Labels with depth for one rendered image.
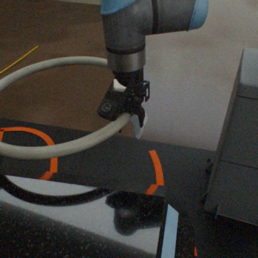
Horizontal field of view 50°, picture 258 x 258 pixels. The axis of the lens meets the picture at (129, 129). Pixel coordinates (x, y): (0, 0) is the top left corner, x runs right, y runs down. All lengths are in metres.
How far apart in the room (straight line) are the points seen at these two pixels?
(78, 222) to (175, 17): 0.48
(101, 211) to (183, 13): 0.46
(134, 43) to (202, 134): 1.72
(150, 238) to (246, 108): 0.79
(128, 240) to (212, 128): 1.82
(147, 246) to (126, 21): 0.45
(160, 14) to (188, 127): 1.77
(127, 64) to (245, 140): 0.85
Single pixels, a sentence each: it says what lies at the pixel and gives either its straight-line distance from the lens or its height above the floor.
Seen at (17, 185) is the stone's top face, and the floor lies 0.85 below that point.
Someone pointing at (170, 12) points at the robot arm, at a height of 1.23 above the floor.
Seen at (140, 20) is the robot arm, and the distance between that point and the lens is 0.58.
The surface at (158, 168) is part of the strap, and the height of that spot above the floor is 0.02.
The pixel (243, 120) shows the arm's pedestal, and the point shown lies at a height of 0.68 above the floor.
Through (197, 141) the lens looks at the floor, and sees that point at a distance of 2.18.
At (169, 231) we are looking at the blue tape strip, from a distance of 0.65.
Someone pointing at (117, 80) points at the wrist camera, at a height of 1.07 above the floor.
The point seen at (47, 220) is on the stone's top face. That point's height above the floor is 0.85.
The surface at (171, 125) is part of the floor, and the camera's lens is 2.30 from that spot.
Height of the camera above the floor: 1.38
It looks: 38 degrees down
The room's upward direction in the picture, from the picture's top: straight up
